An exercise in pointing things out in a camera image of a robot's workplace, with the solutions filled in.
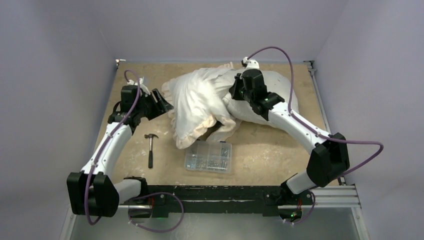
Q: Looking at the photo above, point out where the dark green cream-frilled pillowcase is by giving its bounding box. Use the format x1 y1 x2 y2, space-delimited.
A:
161 62 241 149

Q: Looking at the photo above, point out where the clear plastic screw organizer box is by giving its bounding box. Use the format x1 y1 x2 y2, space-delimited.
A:
184 140 232 174

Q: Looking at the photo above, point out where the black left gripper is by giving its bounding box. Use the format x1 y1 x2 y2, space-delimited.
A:
135 89 173 120

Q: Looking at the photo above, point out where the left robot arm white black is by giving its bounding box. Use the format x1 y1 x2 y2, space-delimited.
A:
66 85 174 218

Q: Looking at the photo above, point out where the black handled claw hammer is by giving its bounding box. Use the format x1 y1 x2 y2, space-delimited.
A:
144 133 159 169

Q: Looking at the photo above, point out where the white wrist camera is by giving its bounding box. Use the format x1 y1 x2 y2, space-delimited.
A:
241 57 260 70
137 77 150 96

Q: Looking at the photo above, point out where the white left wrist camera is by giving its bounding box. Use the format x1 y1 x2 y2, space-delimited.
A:
137 77 150 96

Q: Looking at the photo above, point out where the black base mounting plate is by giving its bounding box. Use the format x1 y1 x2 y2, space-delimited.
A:
126 185 314 218

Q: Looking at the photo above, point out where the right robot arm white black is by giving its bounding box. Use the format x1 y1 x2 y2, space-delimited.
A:
229 68 350 204

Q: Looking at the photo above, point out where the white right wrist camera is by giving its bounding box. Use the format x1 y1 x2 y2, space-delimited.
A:
241 57 260 70

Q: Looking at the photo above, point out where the white pillow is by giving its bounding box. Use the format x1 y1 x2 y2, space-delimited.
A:
217 69 300 128

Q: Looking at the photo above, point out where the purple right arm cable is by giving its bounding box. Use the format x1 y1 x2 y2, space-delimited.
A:
245 46 385 226

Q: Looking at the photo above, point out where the aluminium frame rail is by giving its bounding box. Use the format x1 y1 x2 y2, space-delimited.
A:
60 185 369 240

